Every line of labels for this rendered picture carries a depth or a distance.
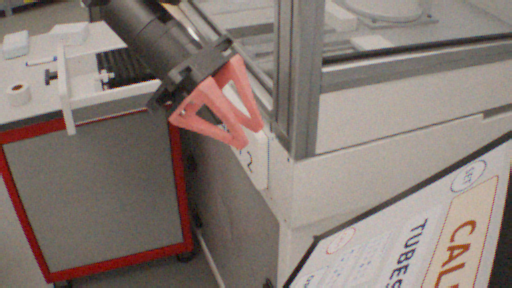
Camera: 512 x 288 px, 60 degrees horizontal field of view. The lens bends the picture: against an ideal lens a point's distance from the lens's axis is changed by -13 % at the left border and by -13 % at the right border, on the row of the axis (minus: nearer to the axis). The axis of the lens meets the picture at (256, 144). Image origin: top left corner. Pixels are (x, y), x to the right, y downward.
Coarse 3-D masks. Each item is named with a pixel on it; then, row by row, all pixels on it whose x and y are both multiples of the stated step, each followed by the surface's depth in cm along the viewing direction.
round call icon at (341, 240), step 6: (360, 222) 52; (348, 228) 53; (354, 228) 52; (336, 234) 55; (342, 234) 53; (348, 234) 52; (354, 234) 51; (336, 240) 53; (342, 240) 52; (348, 240) 50; (330, 246) 53; (336, 246) 52; (342, 246) 50; (324, 252) 53; (330, 252) 51; (336, 252) 50
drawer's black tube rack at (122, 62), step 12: (120, 48) 121; (108, 60) 115; (120, 60) 115; (132, 60) 115; (108, 72) 110; (120, 72) 110; (132, 72) 109; (144, 72) 110; (120, 84) 112; (132, 84) 111
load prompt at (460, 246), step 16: (496, 176) 36; (464, 192) 38; (480, 192) 36; (464, 208) 36; (480, 208) 34; (448, 224) 36; (464, 224) 34; (480, 224) 32; (448, 240) 34; (464, 240) 32; (480, 240) 30; (432, 256) 34; (448, 256) 32; (464, 256) 30; (480, 256) 29; (432, 272) 32; (448, 272) 30; (464, 272) 29
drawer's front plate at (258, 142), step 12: (228, 96) 94; (240, 108) 91; (252, 132) 85; (252, 144) 86; (264, 144) 83; (240, 156) 95; (252, 156) 88; (264, 156) 85; (252, 168) 89; (264, 168) 86; (252, 180) 91; (264, 180) 88
